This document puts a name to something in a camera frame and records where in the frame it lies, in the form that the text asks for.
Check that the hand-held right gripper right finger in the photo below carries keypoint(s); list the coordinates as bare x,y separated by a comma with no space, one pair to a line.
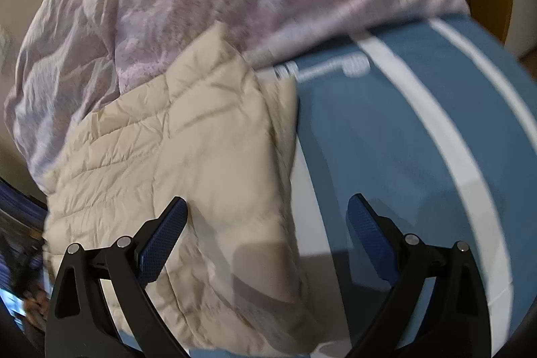
373,234

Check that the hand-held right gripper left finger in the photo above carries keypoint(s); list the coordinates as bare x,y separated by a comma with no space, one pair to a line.
161,238

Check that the beige quilted down jacket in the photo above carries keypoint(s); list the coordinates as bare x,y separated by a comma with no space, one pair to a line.
176,182

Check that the blue white striped bed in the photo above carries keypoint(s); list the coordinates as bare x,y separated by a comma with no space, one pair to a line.
402,140

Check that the pink floral duvet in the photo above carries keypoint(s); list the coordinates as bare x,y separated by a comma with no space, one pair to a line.
201,5

